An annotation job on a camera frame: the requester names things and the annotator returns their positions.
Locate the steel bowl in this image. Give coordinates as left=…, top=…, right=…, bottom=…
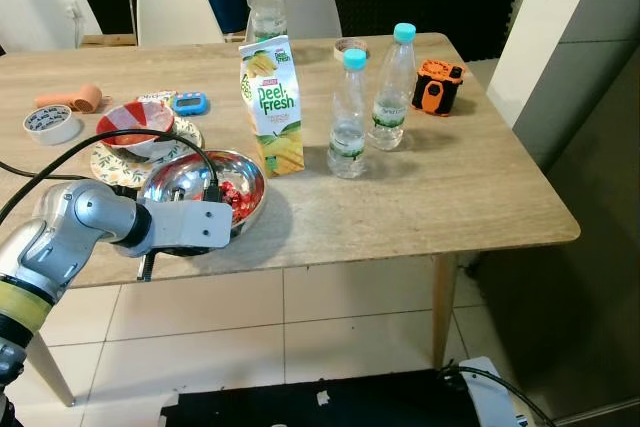
left=138, top=150, right=269, bottom=238

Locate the red food pile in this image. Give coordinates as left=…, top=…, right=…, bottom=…
left=213, top=179, right=253, bottom=226

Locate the grey fridge door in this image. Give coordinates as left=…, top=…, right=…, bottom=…
left=465, top=42, right=640, bottom=426

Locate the floral patterned plate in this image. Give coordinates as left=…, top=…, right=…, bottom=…
left=89, top=117, right=205, bottom=189

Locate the red and white bowl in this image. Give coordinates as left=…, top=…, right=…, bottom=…
left=96, top=102, right=177, bottom=160

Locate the blue digital timer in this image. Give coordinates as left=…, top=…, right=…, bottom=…
left=170, top=92, right=210, bottom=116

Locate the small white packet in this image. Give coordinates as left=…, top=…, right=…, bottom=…
left=135, top=90, right=177, bottom=108

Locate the Deel Fresh juice carton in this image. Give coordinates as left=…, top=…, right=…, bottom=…
left=238, top=35, right=305, bottom=178

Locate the white tape roll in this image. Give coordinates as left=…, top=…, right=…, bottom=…
left=23, top=105, right=83, bottom=146

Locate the peach plastic object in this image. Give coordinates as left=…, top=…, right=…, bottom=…
left=35, top=84, right=104, bottom=115

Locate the clear water bottle teal cap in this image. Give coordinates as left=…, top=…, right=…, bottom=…
left=328, top=48, right=370, bottom=180
left=372, top=23, right=418, bottom=152

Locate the black floor mat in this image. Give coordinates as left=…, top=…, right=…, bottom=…
left=160, top=367, right=521, bottom=427

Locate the white plastic chair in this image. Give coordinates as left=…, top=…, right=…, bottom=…
left=136, top=0, right=227, bottom=48
left=285, top=0, right=344, bottom=42

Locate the small black panel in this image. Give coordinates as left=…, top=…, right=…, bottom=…
left=80, top=0, right=141, bottom=36

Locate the beige tape roll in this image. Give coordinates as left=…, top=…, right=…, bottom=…
left=333, top=37, right=371, bottom=61

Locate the light wooden table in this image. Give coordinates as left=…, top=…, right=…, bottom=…
left=0, top=33, right=582, bottom=408

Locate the orange and black device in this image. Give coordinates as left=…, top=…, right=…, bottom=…
left=413, top=59, right=466, bottom=117

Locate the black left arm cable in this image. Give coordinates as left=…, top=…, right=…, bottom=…
left=0, top=128, right=224, bottom=220

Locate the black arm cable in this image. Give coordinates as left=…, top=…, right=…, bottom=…
left=438, top=365, right=557, bottom=427
left=0, top=128, right=224, bottom=220

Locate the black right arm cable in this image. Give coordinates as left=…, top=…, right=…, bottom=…
left=438, top=365, right=557, bottom=427

